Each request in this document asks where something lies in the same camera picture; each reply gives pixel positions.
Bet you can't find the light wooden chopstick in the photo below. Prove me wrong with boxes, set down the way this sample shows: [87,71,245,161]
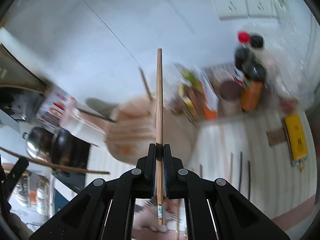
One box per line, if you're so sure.
[156,48,164,225]

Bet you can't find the black frying pan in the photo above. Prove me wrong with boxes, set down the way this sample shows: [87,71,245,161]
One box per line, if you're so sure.
[49,128,91,168]

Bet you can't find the striped cat table mat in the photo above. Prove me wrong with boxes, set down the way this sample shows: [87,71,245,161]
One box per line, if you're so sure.
[86,109,316,231]

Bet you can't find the beige utensil holder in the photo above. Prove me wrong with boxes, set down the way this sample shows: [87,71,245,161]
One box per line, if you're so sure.
[105,96,194,165]

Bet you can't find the small brown card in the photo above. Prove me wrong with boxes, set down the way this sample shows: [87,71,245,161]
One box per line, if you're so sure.
[266,128,287,147]

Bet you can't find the steel steamer pot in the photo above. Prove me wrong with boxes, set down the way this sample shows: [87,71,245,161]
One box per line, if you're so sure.
[22,126,54,162]

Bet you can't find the pink white electric kettle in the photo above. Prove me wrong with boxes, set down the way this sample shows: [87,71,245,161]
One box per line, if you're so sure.
[60,98,108,147]

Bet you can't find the yellow rectangular tool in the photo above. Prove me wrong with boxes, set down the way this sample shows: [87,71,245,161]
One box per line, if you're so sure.
[283,114,308,167]

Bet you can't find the brown chopstick in holder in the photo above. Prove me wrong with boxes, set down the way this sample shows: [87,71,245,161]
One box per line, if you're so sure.
[139,67,153,102]

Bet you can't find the red cap sauce bottle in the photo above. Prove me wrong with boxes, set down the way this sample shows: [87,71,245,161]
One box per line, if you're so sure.
[234,31,250,71]

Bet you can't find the white wall socket panel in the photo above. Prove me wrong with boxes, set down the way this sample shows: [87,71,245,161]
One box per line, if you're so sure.
[213,0,288,20]

